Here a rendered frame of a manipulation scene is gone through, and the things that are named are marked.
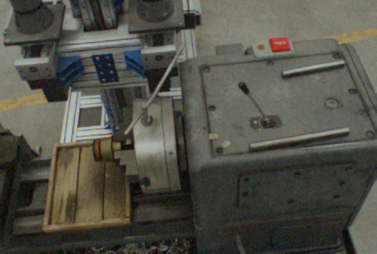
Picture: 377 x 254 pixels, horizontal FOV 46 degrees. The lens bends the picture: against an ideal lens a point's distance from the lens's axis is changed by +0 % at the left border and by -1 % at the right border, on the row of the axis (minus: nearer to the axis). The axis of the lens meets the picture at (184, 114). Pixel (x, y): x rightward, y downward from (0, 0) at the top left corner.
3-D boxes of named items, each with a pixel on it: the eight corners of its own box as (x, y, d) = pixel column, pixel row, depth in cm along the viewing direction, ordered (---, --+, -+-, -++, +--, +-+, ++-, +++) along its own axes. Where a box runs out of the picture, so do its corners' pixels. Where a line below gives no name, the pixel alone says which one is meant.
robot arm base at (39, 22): (19, 12, 185) (11, -8, 177) (55, 8, 184) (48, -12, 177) (13, 36, 175) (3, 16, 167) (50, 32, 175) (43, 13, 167)
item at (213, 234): (300, 203, 247) (329, 105, 180) (324, 290, 217) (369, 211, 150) (194, 215, 247) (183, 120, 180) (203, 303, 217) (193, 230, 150)
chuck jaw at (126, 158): (148, 146, 143) (148, 175, 135) (150, 156, 147) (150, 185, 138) (114, 150, 143) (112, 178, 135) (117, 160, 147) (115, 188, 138)
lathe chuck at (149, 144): (167, 126, 169) (159, 76, 142) (173, 204, 152) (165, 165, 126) (144, 129, 169) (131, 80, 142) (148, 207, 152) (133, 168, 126)
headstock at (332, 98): (329, 105, 180) (350, 32, 150) (369, 211, 150) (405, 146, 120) (184, 120, 180) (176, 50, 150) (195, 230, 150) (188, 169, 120)
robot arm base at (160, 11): (137, 1, 184) (133, -19, 176) (173, -3, 183) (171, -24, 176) (136, 24, 174) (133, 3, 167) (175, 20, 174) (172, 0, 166)
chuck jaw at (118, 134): (148, 134, 149) (144, 99, 146) (147, 138, 144) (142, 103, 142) (115, 137, 149) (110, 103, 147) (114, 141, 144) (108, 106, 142)
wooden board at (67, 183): (131, 141, 175) (130, 135, 172) (131, 225, 153) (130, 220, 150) (56, 149, 176) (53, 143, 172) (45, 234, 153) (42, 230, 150)
